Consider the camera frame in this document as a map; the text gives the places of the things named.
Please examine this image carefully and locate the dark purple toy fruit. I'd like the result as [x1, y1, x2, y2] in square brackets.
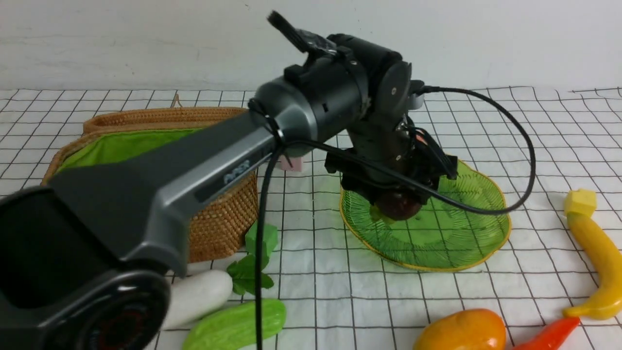
[375, 191, 423, 221]

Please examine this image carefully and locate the orange toy carrot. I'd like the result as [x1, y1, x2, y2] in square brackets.
[513, 317, 581, 350]

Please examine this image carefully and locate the green toy cucumber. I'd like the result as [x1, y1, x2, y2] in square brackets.
[182, 298, 287, 350]

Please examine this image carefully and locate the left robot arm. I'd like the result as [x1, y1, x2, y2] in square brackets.
[1, 34, 433, 350]

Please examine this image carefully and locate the yellow toy banana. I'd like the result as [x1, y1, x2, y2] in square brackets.
[563, 212, 622, 320]

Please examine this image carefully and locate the woven rattan basket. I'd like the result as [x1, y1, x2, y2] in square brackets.
[41, 127, 259, 263]

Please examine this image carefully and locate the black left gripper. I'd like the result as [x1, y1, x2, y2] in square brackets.
[325, 115, 458, 205]

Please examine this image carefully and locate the pink foam cube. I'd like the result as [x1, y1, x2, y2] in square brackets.
[278, 156, 304, 173]

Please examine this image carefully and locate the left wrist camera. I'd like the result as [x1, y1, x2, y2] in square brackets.
[407, 80, 426, 110]

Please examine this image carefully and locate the green foam cube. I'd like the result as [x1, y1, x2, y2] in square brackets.
[244, 222, 278, 260]

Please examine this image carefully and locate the orange toy mango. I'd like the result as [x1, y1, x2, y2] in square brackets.
[413, 308, 506, 350]

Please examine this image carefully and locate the white toy radish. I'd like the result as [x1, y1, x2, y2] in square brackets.
[161, 254, 256, 330]

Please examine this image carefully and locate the green glass leaf plate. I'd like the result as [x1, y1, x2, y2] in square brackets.
[339, 189, 512, 272]

